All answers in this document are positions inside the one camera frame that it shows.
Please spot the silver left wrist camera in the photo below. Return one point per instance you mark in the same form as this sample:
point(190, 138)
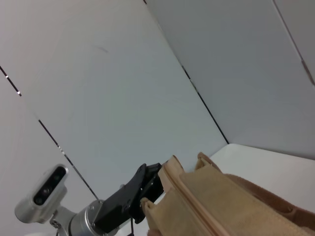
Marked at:
point(46, 186)

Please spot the khaki canvas food bag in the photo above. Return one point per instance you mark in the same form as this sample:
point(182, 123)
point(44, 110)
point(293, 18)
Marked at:
point(209, 196)

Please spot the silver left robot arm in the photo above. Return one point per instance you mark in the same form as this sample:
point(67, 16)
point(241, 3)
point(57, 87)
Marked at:
point(81, 221)

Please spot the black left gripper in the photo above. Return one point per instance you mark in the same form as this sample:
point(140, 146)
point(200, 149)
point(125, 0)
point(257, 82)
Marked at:
point(118, 204)

